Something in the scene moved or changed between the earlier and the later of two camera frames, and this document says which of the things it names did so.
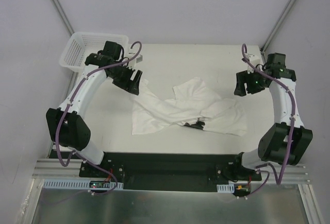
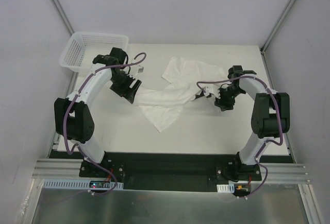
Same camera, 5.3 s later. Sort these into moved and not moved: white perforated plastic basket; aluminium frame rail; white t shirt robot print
Moved: white t shirt robot print
Not moved: aluminium frame rail; white perforated plastic basket
